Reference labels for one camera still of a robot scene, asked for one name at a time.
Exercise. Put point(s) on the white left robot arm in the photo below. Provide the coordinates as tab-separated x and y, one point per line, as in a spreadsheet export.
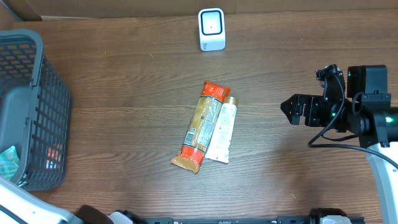
20	207

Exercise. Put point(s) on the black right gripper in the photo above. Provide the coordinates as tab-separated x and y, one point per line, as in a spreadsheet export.
313	102

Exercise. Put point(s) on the white barcode scanner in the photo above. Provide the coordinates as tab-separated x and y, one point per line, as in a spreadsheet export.
211	28

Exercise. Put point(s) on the white tube gold cap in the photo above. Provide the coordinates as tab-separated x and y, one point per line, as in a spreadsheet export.
218	150

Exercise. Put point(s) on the grey plastic mesh basket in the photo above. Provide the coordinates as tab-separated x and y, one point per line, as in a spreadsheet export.
35	111

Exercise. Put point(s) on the teal snack pouch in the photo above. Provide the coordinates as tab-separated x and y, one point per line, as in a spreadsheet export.
9	162

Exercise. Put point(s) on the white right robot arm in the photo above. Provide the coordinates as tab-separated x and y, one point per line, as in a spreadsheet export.
363	122

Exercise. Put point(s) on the orange brown snack packet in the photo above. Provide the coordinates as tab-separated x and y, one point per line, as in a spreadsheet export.
201	127

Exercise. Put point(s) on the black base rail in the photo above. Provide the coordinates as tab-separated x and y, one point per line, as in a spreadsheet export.
315	216

